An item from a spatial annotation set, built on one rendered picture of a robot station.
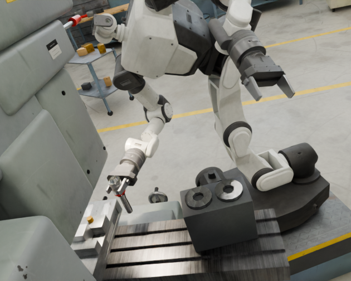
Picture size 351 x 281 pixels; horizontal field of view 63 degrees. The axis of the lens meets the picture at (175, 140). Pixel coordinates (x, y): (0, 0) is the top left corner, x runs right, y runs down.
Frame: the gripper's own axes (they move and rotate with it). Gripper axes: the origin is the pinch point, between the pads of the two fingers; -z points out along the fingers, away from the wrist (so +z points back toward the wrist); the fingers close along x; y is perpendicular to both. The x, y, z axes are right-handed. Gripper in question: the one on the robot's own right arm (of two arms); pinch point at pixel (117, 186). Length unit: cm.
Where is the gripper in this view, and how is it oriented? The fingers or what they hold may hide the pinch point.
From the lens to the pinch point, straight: 111.4
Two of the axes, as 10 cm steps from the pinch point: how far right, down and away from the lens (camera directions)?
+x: 9.2, -0.2, -3.9
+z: 3.0, -6.1, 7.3
